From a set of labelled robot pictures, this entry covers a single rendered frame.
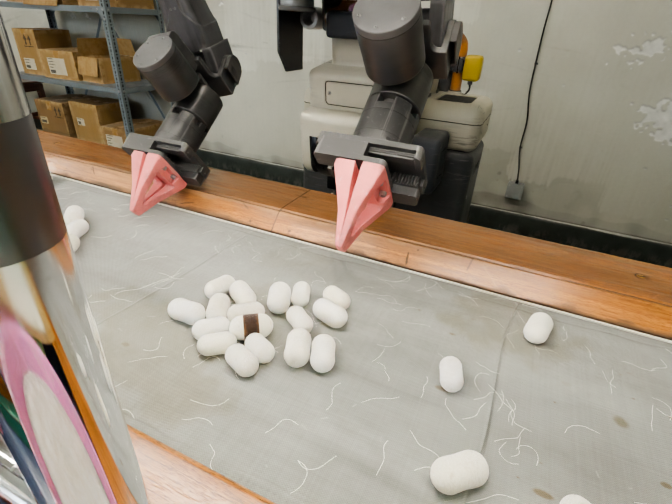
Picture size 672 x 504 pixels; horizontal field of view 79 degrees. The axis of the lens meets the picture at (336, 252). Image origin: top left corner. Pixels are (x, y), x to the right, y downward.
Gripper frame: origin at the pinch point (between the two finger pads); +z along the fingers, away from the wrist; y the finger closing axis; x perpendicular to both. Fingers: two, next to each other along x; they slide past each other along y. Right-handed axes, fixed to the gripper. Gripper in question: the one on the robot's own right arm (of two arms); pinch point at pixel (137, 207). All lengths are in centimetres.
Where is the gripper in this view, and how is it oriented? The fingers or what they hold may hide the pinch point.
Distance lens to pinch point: 60.2
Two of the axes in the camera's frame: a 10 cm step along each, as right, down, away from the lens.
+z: -3.5, 8.8, -3.3
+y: 9.1, 2.3, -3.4
